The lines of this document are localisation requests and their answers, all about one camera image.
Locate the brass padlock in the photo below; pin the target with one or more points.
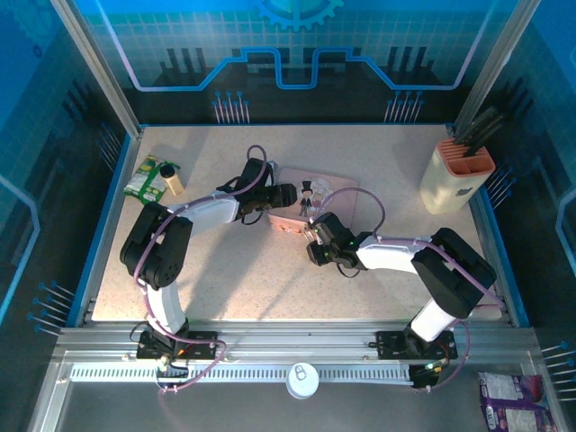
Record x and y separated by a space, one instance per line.
306 232

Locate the pink tin box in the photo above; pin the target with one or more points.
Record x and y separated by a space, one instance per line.
333 193

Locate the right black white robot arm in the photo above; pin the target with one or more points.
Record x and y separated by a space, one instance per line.
454 274

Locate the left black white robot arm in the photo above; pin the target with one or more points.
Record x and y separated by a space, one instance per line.
162 252

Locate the small bottle black cap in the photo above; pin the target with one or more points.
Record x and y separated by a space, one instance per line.
173 182

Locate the green snack packet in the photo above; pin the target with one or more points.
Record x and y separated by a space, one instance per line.
144 184

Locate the cream knife block orange top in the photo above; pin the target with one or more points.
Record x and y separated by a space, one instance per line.
443 189

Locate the purple snack bag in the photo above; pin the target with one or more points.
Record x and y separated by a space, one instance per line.
513 400

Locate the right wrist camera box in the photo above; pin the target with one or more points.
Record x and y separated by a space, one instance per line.
319 219

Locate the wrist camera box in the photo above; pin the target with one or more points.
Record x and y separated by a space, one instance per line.
258 173
319 219

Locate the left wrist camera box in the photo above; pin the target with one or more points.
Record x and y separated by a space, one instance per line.
258 173

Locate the aluminium frame rail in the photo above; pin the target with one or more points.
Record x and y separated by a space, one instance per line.
292 335

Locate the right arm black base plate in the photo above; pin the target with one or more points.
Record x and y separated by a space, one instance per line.
389 345

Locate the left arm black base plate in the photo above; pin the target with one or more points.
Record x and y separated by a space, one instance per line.
202 346

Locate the aluminium frame post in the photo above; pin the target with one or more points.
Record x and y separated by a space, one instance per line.
495 67
96 67

